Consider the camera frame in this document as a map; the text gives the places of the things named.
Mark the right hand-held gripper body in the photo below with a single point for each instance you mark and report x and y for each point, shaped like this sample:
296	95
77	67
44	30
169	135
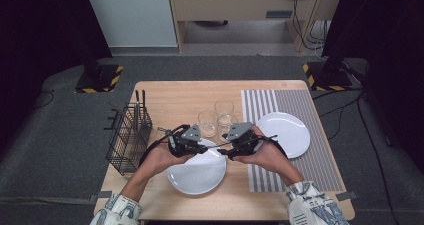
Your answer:
241	130

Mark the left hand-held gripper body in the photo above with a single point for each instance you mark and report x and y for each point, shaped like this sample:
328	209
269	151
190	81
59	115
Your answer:
190	135

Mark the clear drinking glass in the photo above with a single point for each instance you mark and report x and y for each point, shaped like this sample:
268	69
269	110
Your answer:
224	106
222	126
207	125

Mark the white round plate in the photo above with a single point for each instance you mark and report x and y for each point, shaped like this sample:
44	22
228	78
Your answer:
290	135
200	175

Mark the person's right hand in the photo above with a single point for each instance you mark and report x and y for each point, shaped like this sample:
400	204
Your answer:
270	158

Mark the person's left hand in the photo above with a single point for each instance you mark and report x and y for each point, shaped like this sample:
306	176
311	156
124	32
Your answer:
161	161

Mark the steel utensil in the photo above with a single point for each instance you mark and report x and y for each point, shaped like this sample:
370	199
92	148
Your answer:
137	115

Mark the grey white striped placemat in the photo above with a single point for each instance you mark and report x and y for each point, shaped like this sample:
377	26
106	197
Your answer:
320	171

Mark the striped black stand base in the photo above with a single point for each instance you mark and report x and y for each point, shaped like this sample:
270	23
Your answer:
100	80
328	80

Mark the grey tape piece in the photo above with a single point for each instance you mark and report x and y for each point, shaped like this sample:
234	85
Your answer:
101	195
346	195

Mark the light wooden desk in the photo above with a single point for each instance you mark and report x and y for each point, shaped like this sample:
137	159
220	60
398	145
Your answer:
233	3

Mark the white panel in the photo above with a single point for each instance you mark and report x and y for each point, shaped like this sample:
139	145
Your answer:
133	15

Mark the grey floor tape strip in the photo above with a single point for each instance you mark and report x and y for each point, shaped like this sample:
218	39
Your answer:
43	200

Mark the black curtain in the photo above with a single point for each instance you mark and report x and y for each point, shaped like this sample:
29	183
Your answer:
40	35
383	35

